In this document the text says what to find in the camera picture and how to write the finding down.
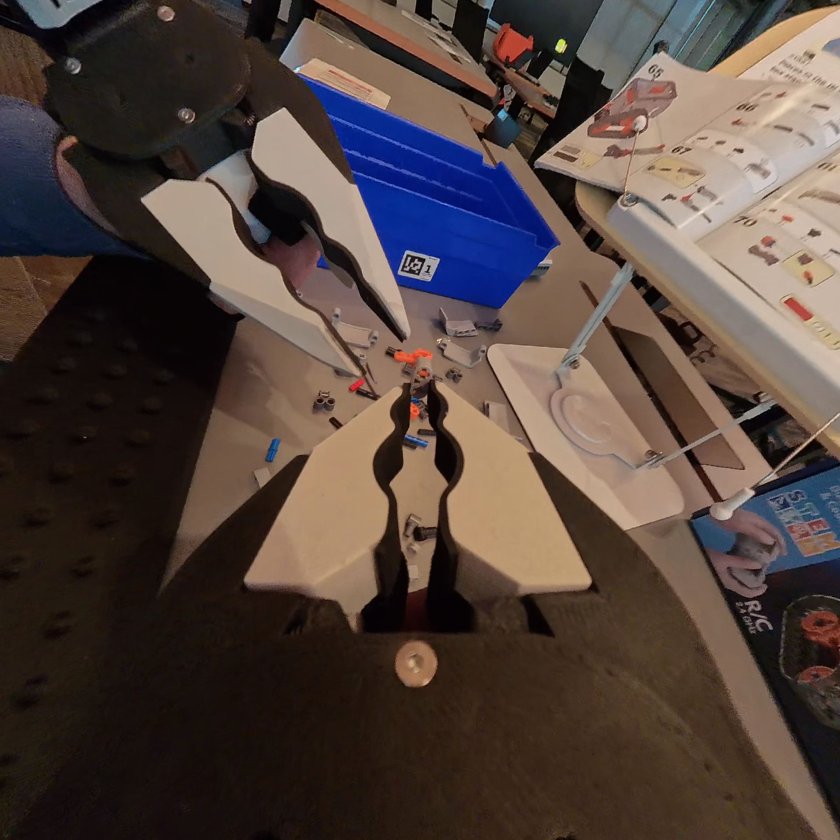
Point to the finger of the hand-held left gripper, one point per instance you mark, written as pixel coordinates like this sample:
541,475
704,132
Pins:
216,243
328,197

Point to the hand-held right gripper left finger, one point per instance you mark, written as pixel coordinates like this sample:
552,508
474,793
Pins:
315,525

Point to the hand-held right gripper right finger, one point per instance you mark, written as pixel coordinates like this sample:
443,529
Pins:
518,525

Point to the light grey curved panel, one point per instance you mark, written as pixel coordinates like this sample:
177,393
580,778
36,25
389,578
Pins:
354,336
463,354

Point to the small orange connector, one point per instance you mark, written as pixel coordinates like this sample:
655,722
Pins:
407,358

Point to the person's left forearm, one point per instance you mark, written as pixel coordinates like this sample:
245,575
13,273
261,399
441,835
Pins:
33,197

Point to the person's left hand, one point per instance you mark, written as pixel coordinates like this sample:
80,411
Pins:
292,259

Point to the small light grey block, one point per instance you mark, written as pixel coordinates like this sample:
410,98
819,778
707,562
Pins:
261,477

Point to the grey angled pin connector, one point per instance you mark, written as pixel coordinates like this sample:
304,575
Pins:
413,526

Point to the light grey boxy panel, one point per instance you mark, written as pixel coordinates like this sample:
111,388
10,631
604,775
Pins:
499,412

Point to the dark grey double connector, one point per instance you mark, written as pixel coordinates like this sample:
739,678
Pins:
323,403

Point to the blue storage bin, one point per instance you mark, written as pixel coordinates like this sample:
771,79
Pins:
459,216

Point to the white book stand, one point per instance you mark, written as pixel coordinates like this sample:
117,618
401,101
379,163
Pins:
525,380

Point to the short grey axle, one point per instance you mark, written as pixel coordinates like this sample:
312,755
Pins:
367,371

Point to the background wooden table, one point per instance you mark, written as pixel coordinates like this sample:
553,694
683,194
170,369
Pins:
407,46

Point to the light grey panel with holes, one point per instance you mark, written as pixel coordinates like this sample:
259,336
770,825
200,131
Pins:
456,325

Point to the dark teal container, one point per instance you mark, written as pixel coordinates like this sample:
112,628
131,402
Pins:
504,128

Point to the black dimpled pad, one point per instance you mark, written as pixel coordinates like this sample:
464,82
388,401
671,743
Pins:
98,459

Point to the orange plastic case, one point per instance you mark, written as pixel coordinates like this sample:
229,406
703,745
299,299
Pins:
512,43

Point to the printed toy box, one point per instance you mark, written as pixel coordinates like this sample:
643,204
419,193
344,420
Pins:
787,590

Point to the instruction booklet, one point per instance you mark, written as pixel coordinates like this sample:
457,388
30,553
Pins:
722,164

